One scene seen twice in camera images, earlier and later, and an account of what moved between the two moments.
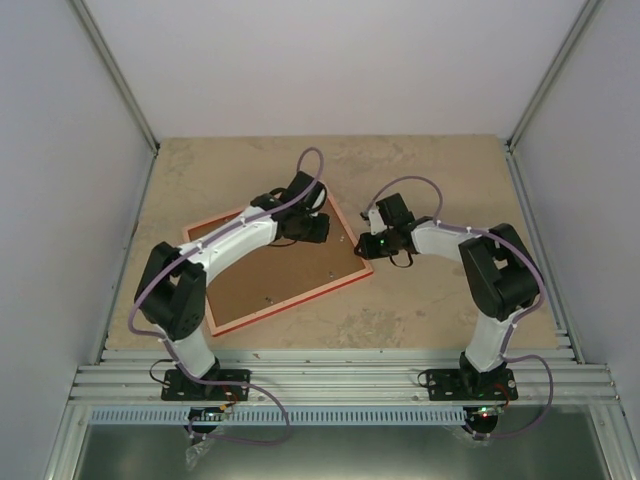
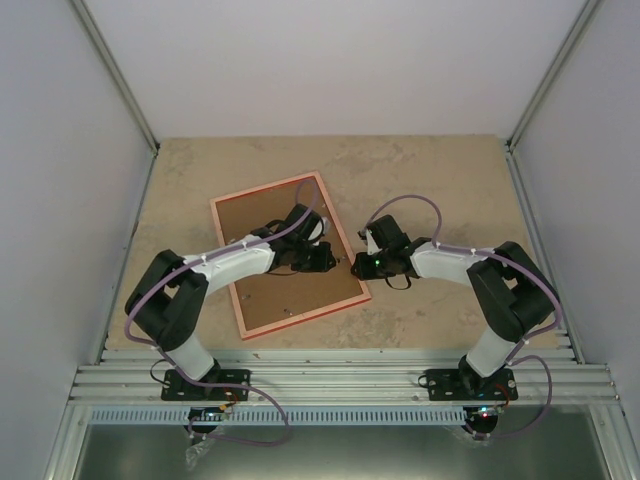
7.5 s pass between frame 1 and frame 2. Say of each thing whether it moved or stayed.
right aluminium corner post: stayed
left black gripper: moved
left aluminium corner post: stayed
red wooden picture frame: moved
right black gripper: moved
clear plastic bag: stayed
